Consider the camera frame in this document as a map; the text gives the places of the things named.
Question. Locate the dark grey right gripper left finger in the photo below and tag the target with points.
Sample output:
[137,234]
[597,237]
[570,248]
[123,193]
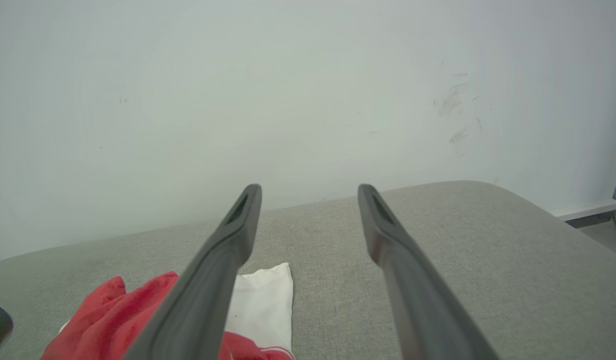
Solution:
[207,280]

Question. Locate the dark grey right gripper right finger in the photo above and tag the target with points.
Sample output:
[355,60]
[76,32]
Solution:
[413,290]

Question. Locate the red and white garment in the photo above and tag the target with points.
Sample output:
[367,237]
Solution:
[107,320]

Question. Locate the white baseboard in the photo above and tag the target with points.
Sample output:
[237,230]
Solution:
[588,207]

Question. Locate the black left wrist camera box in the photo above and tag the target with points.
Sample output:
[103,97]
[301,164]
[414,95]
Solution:
[0,320]

